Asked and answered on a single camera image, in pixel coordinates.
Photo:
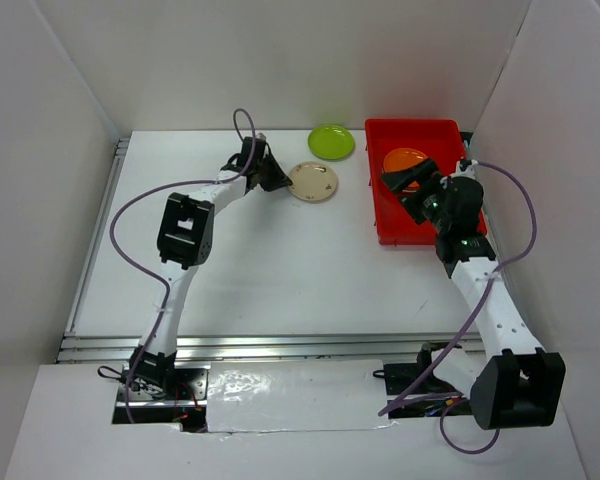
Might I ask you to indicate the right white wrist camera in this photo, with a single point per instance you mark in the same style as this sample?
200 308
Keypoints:
466 168

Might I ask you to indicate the lime green plate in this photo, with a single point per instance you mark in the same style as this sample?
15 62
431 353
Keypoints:
331 142

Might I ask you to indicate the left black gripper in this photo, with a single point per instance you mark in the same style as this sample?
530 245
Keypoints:
280 180

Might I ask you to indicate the orange plate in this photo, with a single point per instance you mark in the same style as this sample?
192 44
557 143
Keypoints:
401 159

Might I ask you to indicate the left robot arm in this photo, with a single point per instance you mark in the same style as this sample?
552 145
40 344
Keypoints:
184 243

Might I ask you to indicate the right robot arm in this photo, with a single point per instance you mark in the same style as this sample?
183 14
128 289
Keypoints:
494 361

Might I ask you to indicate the cream plate with motifs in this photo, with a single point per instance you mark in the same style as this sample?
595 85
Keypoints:
313 182

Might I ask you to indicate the red plastic bin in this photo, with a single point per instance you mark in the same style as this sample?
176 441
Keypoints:
440 140

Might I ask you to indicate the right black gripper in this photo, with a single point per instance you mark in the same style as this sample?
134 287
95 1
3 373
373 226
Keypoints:
400 179

